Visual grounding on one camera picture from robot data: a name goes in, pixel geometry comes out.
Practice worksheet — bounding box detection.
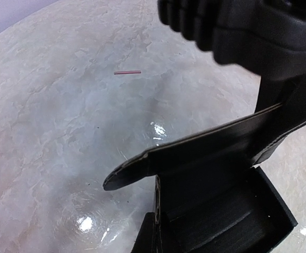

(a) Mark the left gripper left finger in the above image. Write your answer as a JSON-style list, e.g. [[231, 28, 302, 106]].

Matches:
[[133, 212, 155, 253]]

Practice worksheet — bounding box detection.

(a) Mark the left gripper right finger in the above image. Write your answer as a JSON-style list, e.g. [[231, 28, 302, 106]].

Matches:
[[159, 213, 174, 253]]

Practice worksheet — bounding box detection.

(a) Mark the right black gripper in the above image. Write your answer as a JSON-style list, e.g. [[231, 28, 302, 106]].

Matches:
[[157, 1, 306, 110]]

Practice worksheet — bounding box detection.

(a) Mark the small pink stick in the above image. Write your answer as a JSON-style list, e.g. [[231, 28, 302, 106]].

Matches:
[[114, 70, 142, 75]]

